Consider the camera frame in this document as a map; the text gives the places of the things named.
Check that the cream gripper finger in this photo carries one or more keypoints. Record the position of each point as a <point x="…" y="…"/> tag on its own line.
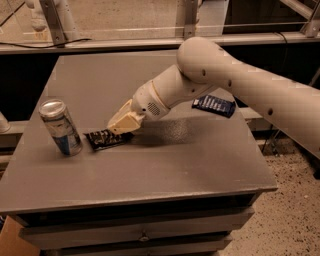
<point x="125" y="120"/>

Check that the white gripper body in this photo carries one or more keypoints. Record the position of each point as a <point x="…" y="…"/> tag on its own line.
<point x="145" y="99"/>

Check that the black chocolate rxbar wrapper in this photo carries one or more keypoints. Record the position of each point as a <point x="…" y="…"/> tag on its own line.
<point x="103" y="139"/>

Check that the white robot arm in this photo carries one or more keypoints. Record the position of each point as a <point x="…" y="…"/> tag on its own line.
<point x="203" y="66"/>

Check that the blue rxbar wrapper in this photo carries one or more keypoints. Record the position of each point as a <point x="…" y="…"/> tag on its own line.
<point x="213" y="104"/>

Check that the silver blue redbull can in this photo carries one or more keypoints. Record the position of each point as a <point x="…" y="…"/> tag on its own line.
<point x="55" y="115"/>

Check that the grey drawer cabinet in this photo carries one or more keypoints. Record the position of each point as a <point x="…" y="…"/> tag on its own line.
<point x="186" y="181"/>

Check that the metal drawer knob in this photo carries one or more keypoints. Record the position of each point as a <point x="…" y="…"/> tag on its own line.
<point x="144" y="238"/>

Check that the white pipe end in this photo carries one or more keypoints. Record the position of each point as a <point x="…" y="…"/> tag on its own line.
<point x="4" y="124"/>

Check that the cardboard box corner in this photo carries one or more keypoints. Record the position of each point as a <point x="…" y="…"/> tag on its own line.
<point x="11" y="244"/>

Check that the right metal bracket post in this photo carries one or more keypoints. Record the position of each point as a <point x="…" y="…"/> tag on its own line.
<point x="191" y="10"/>

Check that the metal bracket post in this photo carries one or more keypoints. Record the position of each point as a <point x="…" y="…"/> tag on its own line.
<point x="53" y="21"/>
<point x="191" y="10"/>

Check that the left metal bracket post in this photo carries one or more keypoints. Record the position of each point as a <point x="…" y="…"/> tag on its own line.
<point x="53" y="21"/>

